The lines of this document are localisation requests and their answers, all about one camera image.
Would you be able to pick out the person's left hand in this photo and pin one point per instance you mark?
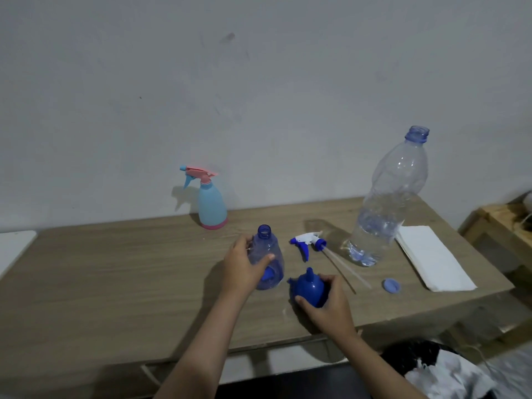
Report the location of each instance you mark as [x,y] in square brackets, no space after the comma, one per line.
[239,272]

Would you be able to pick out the person's right hand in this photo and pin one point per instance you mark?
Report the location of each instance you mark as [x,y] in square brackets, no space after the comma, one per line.
[334,313]

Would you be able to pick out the person's left thumb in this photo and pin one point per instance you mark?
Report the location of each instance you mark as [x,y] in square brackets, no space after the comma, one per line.
[264,259]

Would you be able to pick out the person's right thumb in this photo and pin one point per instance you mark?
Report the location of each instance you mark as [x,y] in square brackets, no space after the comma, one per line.
[304,303]

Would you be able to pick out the clear blue spray bottle body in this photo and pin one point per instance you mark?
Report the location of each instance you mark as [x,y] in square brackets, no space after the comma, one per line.
[272,247]

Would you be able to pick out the blue plastic funnel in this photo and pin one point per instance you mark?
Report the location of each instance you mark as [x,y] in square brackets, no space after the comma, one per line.
[308,288]

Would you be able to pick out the person's right forearm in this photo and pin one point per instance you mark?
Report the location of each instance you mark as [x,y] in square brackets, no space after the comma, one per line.
[374,365]

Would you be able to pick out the person's left forearm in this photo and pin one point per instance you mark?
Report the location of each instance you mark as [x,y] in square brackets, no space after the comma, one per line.
[199,349]

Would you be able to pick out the white blue trigger sprayer head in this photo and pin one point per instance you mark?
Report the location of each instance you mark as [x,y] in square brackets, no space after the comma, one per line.
[307,240]

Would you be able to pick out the light blue pink spray bottle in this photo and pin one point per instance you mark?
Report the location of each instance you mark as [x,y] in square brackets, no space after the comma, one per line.
[212,203]

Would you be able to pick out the blue bottle cap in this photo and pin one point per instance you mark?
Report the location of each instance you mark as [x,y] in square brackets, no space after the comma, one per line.
[392,285]

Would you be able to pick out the large clear plastic water bottle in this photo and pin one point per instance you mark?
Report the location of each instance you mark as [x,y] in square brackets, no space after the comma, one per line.
[386,203]

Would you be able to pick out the white paper napkin stack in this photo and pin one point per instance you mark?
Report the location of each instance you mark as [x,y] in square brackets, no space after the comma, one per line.
[434,257]

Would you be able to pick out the black and white cloth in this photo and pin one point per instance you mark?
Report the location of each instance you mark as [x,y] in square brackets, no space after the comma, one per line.
[436,369]

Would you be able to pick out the wooden side table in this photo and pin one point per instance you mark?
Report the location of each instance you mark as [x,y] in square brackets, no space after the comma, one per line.
[498,228]

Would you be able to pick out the white flat board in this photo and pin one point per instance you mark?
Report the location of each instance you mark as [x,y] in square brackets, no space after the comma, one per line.
[14,249]

